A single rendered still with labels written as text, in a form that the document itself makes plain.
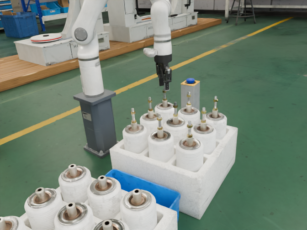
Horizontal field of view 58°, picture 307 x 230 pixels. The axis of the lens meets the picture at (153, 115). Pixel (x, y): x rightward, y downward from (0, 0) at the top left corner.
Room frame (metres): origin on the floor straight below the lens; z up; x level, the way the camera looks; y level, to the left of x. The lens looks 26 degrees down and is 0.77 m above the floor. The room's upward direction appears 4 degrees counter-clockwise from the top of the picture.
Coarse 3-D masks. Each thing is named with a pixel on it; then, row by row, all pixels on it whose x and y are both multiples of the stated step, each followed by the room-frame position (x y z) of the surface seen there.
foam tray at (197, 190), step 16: (224, 144) 0.91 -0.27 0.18; (112, 160) 0.92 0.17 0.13; (128, 160) 0.87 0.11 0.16; (144, 160) 0.83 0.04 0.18; (208, 160) 0.81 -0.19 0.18; (224, 160) 0.90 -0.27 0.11; (144, 176) 0.83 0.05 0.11; (160, 176) 0.79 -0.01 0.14; (176, 176) 0.76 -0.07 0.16; (192, 176) 0.73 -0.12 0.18; (208, 176) 0.76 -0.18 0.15; (224, 176) 0.91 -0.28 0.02; (192, 192) 0.72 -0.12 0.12; (208, 192) 0.77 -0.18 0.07; (192, 208) 0.72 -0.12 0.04
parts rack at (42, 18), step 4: (28, 0) 5.69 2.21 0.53; (36, 0) 5.42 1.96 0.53; (24, 4) 5.83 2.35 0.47; (28, 4) 5.71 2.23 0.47; (36, 4) 5.44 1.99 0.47; (24, 8) 5.82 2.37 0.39; (40, 8) 5.45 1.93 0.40; (104, 8) 6.56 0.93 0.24; (40, 12) 5.44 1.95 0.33; (36, 16) 5.63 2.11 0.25; (40, 16) 5.43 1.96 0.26; (44, 16) 5.49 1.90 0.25; (48, 16) 5.55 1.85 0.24; (52, 16) 5.60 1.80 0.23; (56, 16) 5.66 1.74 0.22; (60, 16) 5.73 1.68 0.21; (64, 16) 5.79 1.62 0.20; (40, 20) 5.43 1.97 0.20; (44, 20) 5.47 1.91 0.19; (48, 20) 5.53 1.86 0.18; (44, 28) 5.45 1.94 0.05
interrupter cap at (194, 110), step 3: (183, 108) 1.10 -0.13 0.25; (192, 108) 1.09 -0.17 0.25; (195, 108) 1.09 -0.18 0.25; (180, 111) 1.07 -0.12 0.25; (183, 111) 1.07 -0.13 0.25; (192, 111) 1.07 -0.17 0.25; (195, 111) 1.06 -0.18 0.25; (186, 114) 1.04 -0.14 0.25; (189, 114) 1.04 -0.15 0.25; (192, 114) 1.04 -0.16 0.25
